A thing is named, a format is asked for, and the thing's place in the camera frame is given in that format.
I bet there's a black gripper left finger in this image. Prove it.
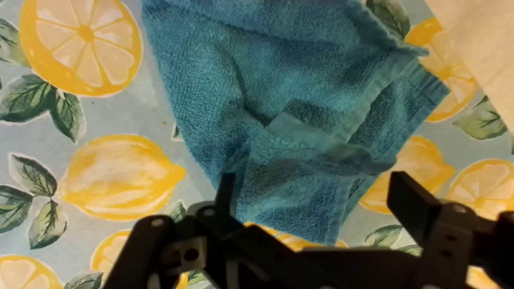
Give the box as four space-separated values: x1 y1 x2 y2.
215 173 236 215

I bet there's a blue towel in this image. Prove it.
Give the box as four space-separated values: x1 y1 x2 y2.
141 0 448 244

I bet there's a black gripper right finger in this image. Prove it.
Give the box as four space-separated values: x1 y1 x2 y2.
387 172 441 247

